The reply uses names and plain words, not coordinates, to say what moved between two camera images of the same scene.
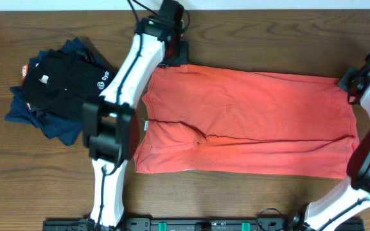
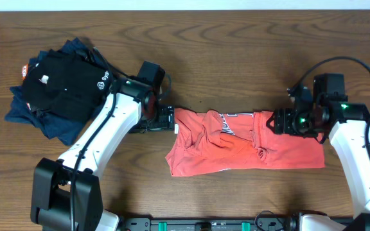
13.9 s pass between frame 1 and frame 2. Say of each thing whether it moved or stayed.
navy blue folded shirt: stayed
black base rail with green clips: stayed
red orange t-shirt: moved
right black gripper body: moved
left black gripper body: moved
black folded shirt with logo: stayed
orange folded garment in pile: stayed
